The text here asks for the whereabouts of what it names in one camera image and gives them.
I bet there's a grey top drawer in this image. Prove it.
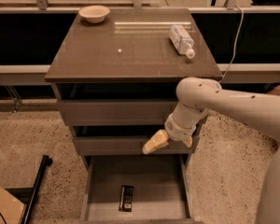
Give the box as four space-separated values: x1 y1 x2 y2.
57 100 177 126

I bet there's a grey drawer cabinet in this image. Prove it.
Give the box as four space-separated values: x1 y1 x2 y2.
44 7 223 173

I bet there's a grey middle drawer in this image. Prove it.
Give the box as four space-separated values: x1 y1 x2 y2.
73 135 200 156

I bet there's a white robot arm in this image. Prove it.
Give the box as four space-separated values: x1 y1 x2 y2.
143 77 280 224

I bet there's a grey bottom drawer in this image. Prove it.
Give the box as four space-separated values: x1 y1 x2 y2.
80 155 202 224

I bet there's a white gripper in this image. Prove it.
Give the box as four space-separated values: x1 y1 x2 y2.
143 114 197 154

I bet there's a beige paper bowl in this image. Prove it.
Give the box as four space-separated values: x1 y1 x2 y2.
78 6 110 23

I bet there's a grey drawer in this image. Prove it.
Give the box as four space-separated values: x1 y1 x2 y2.
80 155 202 224
73 135 200 156
57 100 177 126

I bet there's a clear plastic water bottle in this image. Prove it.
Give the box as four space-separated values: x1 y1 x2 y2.
169 24 195 59

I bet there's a white cable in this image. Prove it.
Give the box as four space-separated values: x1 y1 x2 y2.
219 6 245 83

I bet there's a cardboard box bottom left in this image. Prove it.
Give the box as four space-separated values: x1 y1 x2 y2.
0 186 24 224

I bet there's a black metal frame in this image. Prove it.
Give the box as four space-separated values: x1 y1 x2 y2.
7 155 52 224

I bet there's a grey metal rail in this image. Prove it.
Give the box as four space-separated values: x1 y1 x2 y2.
0 63 280 86

